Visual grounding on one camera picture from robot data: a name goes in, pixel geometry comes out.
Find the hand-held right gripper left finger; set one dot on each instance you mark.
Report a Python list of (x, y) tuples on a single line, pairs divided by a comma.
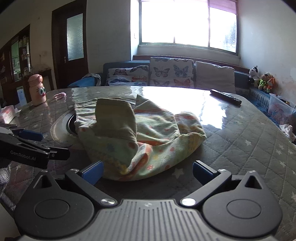
[(92, 172)]

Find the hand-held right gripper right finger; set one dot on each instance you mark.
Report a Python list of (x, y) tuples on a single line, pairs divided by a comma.
[(203, 172)]

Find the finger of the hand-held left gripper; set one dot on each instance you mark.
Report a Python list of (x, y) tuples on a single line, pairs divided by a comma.
[(30, 135), (59, 154)]

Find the floral patterned green garment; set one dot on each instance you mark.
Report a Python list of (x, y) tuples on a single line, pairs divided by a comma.
[(150, 129)]

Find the tissue box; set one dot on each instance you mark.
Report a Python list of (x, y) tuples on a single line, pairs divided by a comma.
[(8, 114)]

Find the round black induction cooker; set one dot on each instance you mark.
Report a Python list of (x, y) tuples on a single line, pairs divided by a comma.
[(69, 125)]

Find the light blue box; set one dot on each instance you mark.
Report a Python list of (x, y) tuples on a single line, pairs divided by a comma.
[(22, 96)]

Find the pink cartoon water bottle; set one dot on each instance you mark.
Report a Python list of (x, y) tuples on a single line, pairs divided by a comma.
[(37, 92)]

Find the small pink item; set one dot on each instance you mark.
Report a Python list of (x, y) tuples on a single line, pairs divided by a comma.
[(60, 95)]

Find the quilted grey table cover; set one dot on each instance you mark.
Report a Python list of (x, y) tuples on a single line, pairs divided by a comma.
[(242, 139)]

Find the blue cloth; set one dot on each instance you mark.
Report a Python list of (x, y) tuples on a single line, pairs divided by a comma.
[(83, 82)]

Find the black remote control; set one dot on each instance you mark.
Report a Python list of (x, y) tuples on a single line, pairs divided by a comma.
[(225, 96)]

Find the grey striped clothing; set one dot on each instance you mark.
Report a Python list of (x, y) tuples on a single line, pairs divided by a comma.
[(93, 76)]

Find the wooden display cabinet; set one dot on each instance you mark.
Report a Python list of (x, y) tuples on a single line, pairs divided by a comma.
[(25, 46)]

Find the dark wooden door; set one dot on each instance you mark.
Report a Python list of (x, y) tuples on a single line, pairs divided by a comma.
[(60, 46)]

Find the white cloth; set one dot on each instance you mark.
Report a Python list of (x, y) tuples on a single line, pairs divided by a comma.
[(286, 129)]

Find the plain beige cushion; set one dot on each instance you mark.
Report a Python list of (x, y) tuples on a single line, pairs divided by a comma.
[(215, 76)]

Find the clear plastic storage box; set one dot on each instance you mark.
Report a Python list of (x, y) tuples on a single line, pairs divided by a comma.
[(277, 109)]

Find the dark blue sofa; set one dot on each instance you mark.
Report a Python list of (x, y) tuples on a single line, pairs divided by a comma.
[(241, 78)]

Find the wide butterfly print pillow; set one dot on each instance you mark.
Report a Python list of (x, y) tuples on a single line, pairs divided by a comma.
[(124, 74)]

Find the square butterfly print pillow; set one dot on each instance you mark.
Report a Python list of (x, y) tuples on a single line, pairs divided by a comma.
[(171, 71)]

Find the plush bear with yellow vest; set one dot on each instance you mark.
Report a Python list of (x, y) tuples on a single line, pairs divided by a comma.
[(263, 82)]

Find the black and white plush toy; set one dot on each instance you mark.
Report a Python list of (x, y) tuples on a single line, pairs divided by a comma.
[(254, 73)]

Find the orange plush toy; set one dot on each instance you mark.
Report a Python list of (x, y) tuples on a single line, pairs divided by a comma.
[(271, 83)]

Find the window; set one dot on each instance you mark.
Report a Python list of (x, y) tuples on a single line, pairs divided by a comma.
[(185, 23)]

